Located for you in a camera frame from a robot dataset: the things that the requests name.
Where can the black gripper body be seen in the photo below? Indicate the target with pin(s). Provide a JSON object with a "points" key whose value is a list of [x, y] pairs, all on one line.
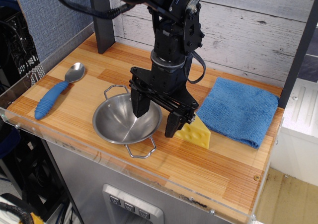
{"points": [[165, 83]]}

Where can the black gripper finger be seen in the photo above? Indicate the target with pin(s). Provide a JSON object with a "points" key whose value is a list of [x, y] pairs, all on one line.
{"points": [[176, 121], [140, 103]]}

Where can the yellow toy cheese wedge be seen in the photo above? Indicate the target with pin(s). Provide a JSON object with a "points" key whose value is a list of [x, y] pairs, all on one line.
{"points": [[196, 133]]}

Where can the small steel two-handled pan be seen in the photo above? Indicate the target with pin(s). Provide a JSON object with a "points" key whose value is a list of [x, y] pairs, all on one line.
{"points": [[115, 122]]}

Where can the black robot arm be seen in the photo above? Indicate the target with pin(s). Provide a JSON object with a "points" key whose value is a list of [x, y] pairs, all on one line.
{"points": [[178, 34]]}

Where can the folded blue cloth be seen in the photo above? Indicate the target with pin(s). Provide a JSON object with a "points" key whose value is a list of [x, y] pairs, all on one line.
{"points": [[239, 111]]}

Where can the clear acrylic table guard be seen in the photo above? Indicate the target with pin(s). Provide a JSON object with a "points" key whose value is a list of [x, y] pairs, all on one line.
{"points": [[224, 180]]}

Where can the grey metal cabinet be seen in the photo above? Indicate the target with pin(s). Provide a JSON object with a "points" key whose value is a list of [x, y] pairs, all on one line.
{"points": [[85, 177]]}

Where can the silver control panel with buttons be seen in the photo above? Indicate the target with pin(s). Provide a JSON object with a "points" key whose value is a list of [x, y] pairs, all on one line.
{"points": [[125, 208]]}

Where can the white metal block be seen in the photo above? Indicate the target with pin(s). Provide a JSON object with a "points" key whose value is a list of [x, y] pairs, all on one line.
{"points": [[296, 150]]}

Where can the black equipment rack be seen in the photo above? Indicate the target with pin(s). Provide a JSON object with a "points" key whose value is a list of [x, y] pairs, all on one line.
{"points": [[18, 55]]}

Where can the yellow and black object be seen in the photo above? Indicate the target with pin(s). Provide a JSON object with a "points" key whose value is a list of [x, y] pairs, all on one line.
{"points": [[23, 216]]}

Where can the blue handled metal spoon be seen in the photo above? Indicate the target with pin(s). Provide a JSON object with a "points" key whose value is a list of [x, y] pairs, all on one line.
{"points": [[74, 73]]}

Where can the dark grey left post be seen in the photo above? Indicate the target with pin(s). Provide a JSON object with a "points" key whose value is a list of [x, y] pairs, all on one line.
{"points": [[103, 28]]}

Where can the dark grey post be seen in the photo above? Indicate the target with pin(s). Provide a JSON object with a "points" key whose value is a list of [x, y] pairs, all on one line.
{"points": [[300, 55], [103, 28]]}

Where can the dark grey right post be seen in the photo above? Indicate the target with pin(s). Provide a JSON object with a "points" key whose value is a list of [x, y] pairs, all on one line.
{"points": [[300, 55]]}

